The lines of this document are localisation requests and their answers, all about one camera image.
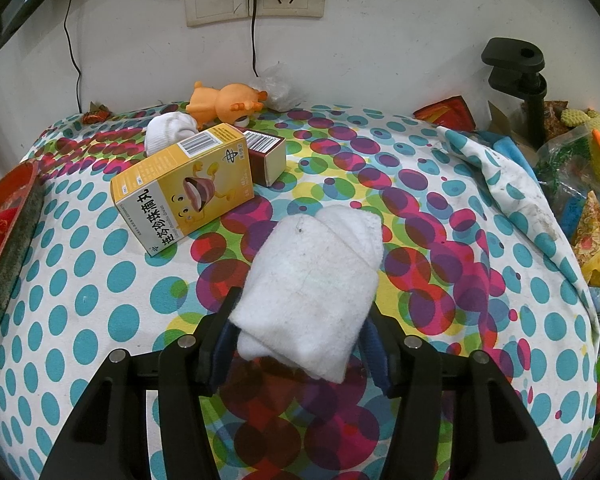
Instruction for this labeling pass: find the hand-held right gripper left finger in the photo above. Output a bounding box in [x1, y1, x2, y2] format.
[39, 287, 243, 480]

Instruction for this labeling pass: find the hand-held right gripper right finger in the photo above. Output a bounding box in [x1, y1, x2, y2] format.
[360, 305, 563, 480]

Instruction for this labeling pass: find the large white sock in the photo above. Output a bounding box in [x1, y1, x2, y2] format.
[228, 205, 385, 382]

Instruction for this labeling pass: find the yellow medicine box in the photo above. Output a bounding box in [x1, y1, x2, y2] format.
[110, 122, 256, 258]

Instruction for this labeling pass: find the dark red small box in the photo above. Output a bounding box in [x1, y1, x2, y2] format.
[240, 129, 287, 187]

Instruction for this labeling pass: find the small white sock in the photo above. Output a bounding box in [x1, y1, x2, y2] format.
[144, 112, 201, 157]

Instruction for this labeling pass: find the red round tray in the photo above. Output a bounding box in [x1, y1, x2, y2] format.
[0, 157, 46, 361]

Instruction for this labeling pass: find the orange rubber toy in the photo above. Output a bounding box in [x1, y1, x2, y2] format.
[186, 80, 270, 128]

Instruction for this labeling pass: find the polka-dot tablecloth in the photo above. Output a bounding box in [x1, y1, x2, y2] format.
[0, 100, 600, 480]

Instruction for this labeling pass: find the folded teal-dotted white cloth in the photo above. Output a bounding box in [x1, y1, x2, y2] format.
[436, 125, 600, 331]

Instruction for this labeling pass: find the light blue cloth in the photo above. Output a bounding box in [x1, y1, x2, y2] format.
[480, 130, 536, 166]

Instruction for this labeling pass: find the yellow patterned packet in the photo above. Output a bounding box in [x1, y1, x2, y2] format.
[570, 190, 600, 288]

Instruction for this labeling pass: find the clear plastic bag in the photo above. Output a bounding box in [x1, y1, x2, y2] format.
[532, 132, 600, 291]

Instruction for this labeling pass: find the red paper packet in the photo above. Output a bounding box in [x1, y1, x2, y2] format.
[412, 96, 477, 131]

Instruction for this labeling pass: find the brown cardboard piece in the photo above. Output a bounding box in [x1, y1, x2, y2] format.
[487, 100, 536, 148]

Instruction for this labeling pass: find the crumpled clear plastic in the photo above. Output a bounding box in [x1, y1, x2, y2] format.
[252, 62, 306, 110]

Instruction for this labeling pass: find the red candy wrapper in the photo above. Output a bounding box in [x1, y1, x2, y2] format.
[82, 101, 112, 123]

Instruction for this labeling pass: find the yellow knitted toy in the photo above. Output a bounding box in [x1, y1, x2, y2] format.
[560, 107, 600, 186]

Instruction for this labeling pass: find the black clamp stand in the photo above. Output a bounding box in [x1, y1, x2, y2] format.
[481, 37, 548, 148]

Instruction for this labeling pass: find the black charger cable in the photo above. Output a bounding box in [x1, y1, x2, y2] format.
[250, 0, 262, 81]

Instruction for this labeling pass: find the thin black hanging cable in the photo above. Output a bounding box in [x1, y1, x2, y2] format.
[62, 0, 83, 111]

